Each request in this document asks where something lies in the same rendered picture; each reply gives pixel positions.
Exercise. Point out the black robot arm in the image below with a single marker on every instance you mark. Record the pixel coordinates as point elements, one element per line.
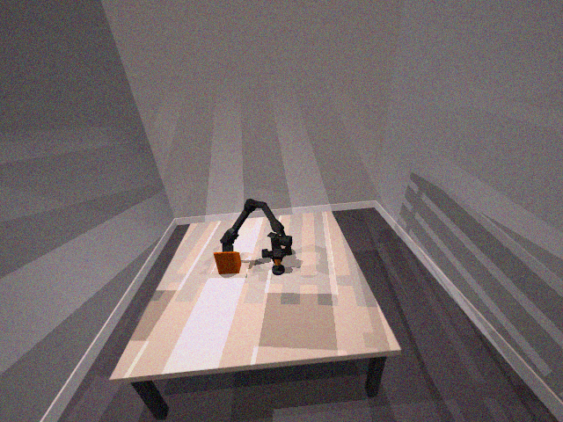
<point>231,234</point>

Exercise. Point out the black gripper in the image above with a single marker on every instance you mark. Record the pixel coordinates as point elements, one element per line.
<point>266,253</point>

